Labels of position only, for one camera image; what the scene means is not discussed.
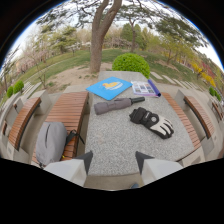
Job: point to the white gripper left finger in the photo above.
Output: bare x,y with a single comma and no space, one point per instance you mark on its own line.
68,170

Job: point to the wooden slat bench backrest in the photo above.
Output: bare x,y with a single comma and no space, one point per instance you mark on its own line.
200,115
22,121

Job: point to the thin tree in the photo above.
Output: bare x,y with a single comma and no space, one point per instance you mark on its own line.
133,33

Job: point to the large tree trunk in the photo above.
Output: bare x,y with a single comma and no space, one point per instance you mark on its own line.
100,36

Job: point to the small round green shrub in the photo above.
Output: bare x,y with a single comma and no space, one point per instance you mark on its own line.
10,91
18,86
212,91

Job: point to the purple-edged picture booklet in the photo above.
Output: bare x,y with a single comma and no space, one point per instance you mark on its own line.
145,88

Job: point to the grey backpack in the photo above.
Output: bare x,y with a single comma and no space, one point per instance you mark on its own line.
51,143

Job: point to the wooden slat bench seat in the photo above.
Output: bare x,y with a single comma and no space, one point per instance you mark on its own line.
182,121
66,116

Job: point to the blue book with yellow print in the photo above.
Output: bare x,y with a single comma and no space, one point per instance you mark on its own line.
109,87

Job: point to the round green bush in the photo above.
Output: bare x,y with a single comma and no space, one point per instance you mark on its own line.
131,64

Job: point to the grey folded umbrella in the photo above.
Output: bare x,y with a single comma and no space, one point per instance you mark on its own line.
111,105

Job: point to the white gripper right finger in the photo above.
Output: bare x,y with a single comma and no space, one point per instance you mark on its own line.
156,169

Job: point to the black and white glove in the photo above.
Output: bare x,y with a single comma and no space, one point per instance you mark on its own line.
153,122

